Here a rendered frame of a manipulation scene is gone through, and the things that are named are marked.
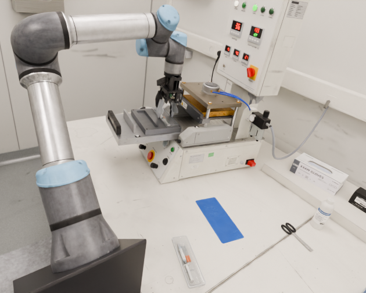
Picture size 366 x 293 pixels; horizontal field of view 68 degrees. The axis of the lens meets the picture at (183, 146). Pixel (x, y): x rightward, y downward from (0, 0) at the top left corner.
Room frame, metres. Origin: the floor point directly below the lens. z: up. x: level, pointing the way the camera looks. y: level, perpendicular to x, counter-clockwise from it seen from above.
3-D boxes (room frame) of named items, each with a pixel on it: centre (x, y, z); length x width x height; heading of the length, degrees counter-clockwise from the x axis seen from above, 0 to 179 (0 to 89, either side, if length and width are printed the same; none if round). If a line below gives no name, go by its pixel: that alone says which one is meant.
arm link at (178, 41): (1.09, 0.10, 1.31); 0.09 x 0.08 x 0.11; 121
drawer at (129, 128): (1.07, 0.18, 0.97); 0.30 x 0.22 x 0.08; 121
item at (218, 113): (1.22, -0.08, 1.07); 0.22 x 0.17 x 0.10; 31
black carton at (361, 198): (0.99, -0.83, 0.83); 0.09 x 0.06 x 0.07; 41
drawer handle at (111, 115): (1.00, 0.30, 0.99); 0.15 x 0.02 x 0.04; 31
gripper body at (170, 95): (1.09, 0.09, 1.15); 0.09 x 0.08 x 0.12; 31
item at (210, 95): (1.23, -0.12, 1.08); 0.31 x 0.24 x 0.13; 31
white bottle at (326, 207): (0.86, -0.61, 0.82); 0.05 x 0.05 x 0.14
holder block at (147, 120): (1.09, 0.14, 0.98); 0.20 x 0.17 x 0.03; 31
